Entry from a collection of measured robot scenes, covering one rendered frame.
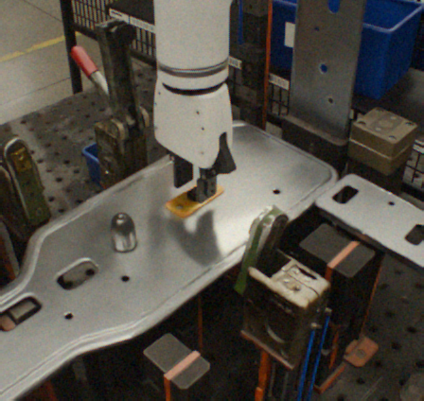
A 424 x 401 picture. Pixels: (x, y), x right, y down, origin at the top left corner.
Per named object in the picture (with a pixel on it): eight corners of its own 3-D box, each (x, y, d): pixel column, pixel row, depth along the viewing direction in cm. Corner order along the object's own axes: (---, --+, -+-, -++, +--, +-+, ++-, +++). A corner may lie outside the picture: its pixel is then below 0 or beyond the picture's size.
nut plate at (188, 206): (182, 219, 75) (182, 212, 75) (163, 206, 78) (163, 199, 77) (226, 190, 80) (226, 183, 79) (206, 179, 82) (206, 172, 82)
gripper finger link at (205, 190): (195, 162, 72) (196, 202, 76) (213, 172, 70) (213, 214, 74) (213, 150, 74) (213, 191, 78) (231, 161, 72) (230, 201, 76)
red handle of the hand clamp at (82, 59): (122, 129, 81) (64, 48, 82) (118, 135, 82) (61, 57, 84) (145, 116, 83) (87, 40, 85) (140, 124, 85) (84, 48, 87)
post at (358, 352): (359, 370, 90) (397, 248, 72) (308, 334, 96) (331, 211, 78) (379, 347, 94) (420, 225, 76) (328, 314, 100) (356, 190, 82)
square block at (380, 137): (355, 305, 101) (396, 144, 79) (321, 284, 106) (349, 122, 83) (378, 282, 106) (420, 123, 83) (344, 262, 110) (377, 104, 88)
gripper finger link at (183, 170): (159, 140, 76) (162, 180, 80) (175, 149, 74) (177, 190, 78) (177, 130, 77) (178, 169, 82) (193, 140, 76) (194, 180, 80)
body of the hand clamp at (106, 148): (137, 298, 103) (116, 139, 81) (114, 278, 107) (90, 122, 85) (161, 282, 106) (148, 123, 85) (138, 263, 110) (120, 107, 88)
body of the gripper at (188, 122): (140, 67, 67) (146, 144, 74) (200, 95, 62) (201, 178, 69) (185, 48, 71) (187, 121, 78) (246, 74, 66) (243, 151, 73)
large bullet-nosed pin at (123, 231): (124, 265, 71) (118, 226, 67) (109, 252, 73) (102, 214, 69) (143, 252, 73) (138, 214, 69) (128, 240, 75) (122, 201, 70)
